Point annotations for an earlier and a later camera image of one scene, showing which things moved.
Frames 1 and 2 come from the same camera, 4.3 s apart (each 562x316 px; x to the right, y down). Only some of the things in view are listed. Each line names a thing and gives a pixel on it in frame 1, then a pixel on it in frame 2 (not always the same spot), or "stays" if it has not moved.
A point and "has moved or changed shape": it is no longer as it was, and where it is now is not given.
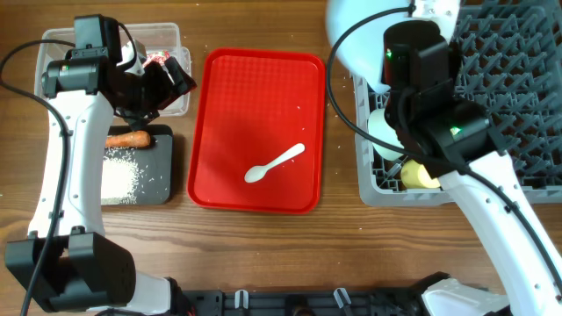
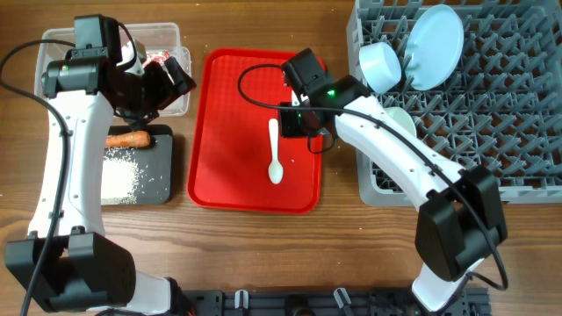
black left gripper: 166,89 stays
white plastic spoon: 255,173 -> 276,173
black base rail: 344,302 stays
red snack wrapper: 159,57 stays
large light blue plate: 360,43 has moved or changed shape
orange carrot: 133,139 stays
